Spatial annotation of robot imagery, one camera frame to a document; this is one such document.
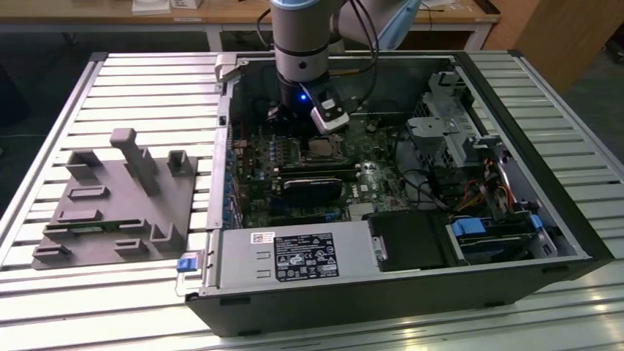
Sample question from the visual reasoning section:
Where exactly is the metal socket cover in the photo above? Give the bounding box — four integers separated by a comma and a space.
301, 134, 347, 162

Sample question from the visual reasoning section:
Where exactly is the black RAM slot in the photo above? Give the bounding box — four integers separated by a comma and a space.
280, 171, 355, 177
280, 167, 355, 173
280, 164, 355, 170
280, 175, 355, 181

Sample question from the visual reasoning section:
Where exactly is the CPU socket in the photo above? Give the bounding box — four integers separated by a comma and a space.
299, 133, 348, 165

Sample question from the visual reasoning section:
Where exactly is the black graphics card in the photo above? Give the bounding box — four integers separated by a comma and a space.
280, 177, 345, 204

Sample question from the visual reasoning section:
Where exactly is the green motherboard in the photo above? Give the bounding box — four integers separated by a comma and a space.
224, 109, 433, 228

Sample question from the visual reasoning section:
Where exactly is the metal drive cage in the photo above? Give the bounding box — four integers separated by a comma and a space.
404, 71, 507, 167

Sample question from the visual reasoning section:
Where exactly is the white paper stack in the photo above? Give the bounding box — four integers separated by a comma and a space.
131, 0, 172, 16

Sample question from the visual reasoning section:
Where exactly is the silver power supply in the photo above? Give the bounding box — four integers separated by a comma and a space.
213, 219, 387, 290

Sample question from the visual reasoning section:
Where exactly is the black plastic shroud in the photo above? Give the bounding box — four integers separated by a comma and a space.
368, 211, 455, 271

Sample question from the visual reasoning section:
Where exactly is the grey parts rack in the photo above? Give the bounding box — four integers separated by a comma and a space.
29, 127, 201, 271

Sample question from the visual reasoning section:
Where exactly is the wooden desk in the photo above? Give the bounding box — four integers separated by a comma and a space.
0, 0, 503, 52

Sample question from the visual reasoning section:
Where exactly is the blue disk carrier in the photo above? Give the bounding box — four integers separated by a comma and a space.
451, 216, 488, 242

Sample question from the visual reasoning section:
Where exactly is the green RAM stick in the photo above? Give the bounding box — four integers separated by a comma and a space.
65, 222, 125, 233

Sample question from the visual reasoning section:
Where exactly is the black PC case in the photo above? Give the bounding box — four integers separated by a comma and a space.
184, 49, 615, 337

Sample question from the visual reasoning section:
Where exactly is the black hard disk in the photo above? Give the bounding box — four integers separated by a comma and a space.
457, 233, 540, 264

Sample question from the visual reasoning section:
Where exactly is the wooden cabinet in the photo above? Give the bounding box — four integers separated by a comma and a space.
481, 0, 624, 94

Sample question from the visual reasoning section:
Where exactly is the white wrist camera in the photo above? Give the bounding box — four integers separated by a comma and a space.
299, 83, 351, 135

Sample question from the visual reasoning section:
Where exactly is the black camera cable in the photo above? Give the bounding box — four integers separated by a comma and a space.
348, 0, 383, 109

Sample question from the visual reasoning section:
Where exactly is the yellow red wire bundle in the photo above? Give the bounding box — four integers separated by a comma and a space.
457, 184, 488, 213

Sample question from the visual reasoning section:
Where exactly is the orange wire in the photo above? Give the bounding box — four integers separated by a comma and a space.
496, 182, 516, 215

